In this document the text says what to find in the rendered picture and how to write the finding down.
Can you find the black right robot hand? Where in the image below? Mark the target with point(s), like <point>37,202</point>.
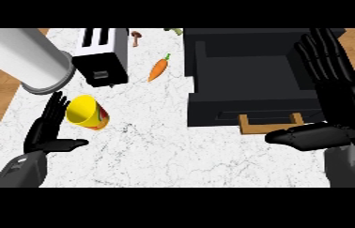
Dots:
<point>333,113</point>

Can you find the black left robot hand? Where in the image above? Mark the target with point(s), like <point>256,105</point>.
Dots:
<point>43,134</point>

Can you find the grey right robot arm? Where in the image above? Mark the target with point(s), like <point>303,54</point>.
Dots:
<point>340,166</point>

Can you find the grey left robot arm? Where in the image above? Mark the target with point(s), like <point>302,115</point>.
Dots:
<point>22,170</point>

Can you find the yellow cup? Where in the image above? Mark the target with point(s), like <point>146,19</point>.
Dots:
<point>87,112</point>

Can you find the dark grey open drawer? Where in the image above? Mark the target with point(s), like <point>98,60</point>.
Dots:
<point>244,81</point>

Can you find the large white cylinder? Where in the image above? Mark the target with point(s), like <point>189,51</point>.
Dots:
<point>32,61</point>

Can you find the black and silver toaster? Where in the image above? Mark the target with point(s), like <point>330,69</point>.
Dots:
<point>102,58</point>

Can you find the orange carrot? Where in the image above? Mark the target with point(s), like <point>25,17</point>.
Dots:
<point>158,68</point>

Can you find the brown mushroom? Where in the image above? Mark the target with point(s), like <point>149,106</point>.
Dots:
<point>134,38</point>

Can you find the green vegetable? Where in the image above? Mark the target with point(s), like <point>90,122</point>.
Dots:
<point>174,31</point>

